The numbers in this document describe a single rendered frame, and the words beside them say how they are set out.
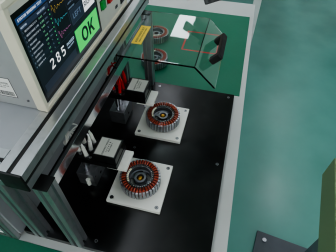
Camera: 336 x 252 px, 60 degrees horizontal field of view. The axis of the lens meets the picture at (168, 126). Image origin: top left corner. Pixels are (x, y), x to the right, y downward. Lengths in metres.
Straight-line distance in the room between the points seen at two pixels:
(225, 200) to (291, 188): 1.03
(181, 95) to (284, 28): 2.22
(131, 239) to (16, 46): 0.51
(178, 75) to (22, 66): 0.78
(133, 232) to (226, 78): 0.71
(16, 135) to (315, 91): 2.24
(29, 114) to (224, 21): 1.18
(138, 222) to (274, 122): 1.53
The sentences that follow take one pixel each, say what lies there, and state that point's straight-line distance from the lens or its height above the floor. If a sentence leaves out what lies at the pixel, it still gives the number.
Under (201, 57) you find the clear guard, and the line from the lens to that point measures 0.77.
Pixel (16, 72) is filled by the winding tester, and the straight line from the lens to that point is 0.55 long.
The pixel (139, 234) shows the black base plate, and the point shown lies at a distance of 0.79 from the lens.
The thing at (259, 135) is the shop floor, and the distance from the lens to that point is 2.04.
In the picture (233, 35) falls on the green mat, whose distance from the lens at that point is 1.47.
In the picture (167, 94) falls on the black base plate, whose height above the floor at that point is 0.77.
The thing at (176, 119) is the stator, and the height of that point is 0.81.
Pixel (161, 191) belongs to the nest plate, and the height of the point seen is 0.78.
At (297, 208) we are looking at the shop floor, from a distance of 1.81.
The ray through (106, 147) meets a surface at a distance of 0.74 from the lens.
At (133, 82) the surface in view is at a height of 0.92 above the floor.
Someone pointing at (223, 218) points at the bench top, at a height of 0.75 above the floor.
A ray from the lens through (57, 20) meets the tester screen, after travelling 0.58.
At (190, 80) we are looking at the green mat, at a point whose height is 0.75.
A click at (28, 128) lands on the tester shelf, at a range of 0.57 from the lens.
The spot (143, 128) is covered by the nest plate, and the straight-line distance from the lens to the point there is 0.95.
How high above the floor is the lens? 1.50
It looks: 49 degrees down
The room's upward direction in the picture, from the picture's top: straight up
